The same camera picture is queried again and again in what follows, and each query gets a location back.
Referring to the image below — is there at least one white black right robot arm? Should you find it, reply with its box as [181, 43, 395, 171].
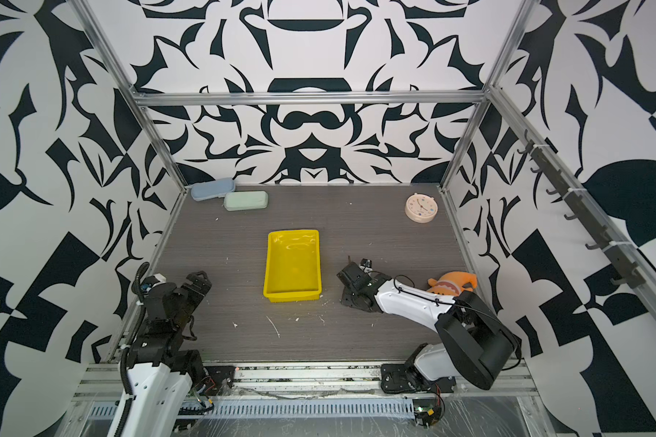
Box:
[337, 259, 522, 394]

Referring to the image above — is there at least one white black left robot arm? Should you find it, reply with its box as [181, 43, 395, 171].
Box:
[108, 262, 214, 436]

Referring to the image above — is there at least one yellow plastic bin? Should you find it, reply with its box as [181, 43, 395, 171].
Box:
[263, 229, 323, 303]

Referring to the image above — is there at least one orange plush toy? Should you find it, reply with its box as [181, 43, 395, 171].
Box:
[427, 271, 477, 297]

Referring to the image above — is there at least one round cream alarm clock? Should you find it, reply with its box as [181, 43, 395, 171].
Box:
[405, 193, 438, 224]

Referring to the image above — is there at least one blue glasses case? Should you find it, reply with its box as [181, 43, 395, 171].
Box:
[191, 178, 235, 201]

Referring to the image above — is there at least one green glasses case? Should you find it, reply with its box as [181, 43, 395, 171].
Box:
[223, 190, 269, 211]

